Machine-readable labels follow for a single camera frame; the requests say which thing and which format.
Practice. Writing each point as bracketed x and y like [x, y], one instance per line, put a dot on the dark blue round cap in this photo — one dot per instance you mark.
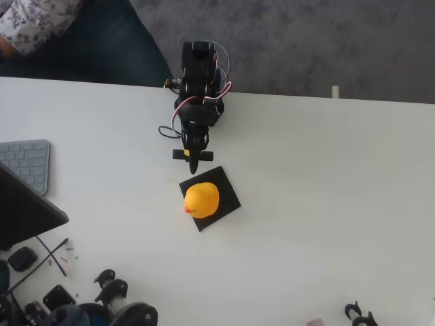
[68, 317]

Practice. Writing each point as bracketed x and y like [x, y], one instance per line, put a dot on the grey keyboard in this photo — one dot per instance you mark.
[27, 163]

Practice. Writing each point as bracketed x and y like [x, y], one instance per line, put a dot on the black circuit board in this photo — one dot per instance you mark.
[34, 310]

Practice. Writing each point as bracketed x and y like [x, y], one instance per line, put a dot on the thin black stick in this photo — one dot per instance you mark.
[60, 268]
[63, 243]

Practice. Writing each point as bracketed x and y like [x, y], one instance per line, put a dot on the blue round part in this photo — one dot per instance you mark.
[98, 317]

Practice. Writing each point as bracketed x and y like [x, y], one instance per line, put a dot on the white post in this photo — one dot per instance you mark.
[335, 92]

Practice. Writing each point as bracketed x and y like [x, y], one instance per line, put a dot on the black square pad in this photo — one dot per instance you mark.
[227, 197]

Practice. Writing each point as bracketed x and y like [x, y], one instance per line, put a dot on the black tangled part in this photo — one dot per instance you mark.
[5, 312]

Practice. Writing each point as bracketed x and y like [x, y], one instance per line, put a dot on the yellow rubber duck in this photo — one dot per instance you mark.
[204, 200]

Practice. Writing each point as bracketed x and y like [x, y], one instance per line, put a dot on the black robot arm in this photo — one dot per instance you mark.
[198, 68]

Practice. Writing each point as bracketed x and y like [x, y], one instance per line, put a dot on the black square mounting plate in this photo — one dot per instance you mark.
[58, 297]

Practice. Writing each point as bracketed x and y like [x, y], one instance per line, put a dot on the small black pouch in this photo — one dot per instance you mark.
[22, 259]

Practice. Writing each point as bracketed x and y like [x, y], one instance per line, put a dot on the black clamp with silver rod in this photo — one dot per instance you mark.
[136, 314]

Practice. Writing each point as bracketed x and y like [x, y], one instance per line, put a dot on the small black clamp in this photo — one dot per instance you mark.
[365, 321]

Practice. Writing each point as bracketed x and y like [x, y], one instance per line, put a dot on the person's forearm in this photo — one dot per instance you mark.
[7, 47]

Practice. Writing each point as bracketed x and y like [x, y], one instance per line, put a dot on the dark round object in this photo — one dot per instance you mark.
[3, 276]

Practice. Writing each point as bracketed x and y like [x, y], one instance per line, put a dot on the person in jeans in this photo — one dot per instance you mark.
[102, 51]

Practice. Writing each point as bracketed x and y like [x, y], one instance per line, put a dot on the white floral shirt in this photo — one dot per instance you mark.
[34, 20]

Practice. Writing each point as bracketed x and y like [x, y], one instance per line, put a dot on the brass and black plug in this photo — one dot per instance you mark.
[171, 82]

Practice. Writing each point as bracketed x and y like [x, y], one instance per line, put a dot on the black laptop screen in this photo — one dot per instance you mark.
[23, 214]

